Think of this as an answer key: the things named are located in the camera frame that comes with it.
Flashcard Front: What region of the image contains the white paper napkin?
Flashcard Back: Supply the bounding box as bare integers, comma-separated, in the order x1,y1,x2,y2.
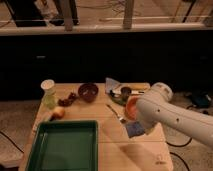
105,78,121,93

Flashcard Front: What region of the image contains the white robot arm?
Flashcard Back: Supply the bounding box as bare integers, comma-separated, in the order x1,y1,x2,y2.
136,82,213,149

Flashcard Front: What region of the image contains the white marker pen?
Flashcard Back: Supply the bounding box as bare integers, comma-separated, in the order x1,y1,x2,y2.
112,90,144,95

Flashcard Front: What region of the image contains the white paper cup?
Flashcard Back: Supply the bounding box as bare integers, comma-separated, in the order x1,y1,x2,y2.
41,79,55,94

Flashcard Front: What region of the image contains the black floor cable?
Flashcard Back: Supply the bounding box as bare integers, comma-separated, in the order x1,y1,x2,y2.
165,135,194,171

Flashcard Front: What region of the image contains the green plastic tray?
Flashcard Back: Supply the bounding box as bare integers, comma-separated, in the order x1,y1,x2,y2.
25,120,98,171

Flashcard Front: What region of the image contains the metal fork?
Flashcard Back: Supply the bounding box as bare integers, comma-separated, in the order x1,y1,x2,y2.
106,104,127,124

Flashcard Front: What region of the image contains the red apple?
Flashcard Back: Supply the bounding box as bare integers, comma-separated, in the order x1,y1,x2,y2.
53,106,65,119

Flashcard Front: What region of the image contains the green flat plate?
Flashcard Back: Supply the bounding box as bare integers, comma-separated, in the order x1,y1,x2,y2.
109,92,128,106

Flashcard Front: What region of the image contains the pale green plastic cup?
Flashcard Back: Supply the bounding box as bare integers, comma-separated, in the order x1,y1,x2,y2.
42,93,57,109

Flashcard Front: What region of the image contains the dark brown dried food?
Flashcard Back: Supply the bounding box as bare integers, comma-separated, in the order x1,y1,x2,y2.
58,92,77,107

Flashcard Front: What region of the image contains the blue sponge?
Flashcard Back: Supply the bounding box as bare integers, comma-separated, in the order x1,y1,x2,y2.
125,122,145,138

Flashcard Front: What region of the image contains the small dark cup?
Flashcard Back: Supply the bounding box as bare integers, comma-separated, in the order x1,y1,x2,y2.
121,87,132,99

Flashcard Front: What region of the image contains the dark maroon bowl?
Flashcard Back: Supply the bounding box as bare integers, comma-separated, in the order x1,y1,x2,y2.
78,83,99,103

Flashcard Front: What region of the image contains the orange bowl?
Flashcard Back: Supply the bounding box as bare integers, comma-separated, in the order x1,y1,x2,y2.
125,97,138,120

